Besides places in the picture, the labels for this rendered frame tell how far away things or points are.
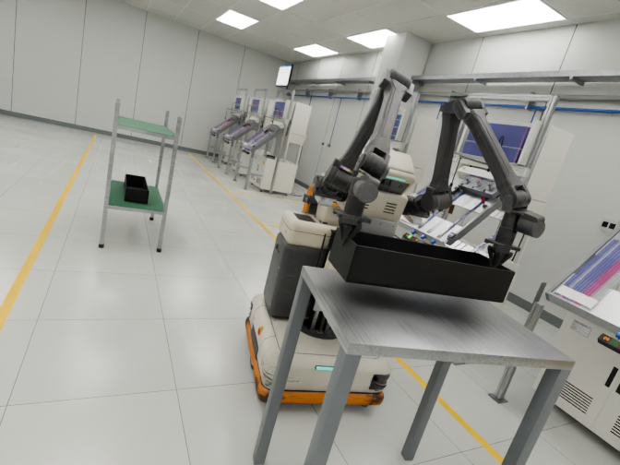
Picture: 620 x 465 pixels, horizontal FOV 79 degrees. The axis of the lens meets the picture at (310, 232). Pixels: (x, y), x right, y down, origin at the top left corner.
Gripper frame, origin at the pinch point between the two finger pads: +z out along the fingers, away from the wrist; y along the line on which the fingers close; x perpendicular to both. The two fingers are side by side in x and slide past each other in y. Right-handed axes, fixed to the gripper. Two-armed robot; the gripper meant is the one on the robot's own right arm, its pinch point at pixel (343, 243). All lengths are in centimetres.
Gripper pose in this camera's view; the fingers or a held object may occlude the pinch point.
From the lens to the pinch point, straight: 112.2
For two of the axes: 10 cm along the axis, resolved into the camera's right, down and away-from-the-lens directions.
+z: -2.5, 9.4, 2.3
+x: -2.6, -2.9, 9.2
